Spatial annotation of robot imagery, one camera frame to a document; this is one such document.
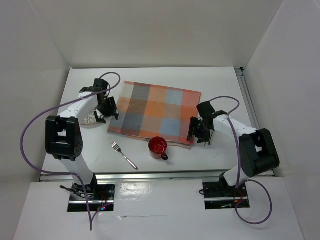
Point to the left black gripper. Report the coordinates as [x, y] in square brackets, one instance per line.
[112, 109]

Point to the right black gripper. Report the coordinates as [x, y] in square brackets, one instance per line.
[203, 138]

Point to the patterned ceramic plate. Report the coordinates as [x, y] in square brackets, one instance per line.
[91, 119]

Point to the silver fork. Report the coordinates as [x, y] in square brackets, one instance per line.
[117, 148]

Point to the checkered orange grey cloth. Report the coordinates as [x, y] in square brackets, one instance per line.
[148, 110]

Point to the red mug black handle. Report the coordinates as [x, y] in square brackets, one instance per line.
[157, 148]

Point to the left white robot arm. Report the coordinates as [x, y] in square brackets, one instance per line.
[63, 138]

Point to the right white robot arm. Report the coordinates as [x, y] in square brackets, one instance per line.
[256, 151]

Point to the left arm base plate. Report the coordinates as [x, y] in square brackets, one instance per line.
[103, 199]

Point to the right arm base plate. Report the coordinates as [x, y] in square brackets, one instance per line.
[216, 199]

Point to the aluminium frame rail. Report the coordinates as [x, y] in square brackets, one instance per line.
[225, 87]

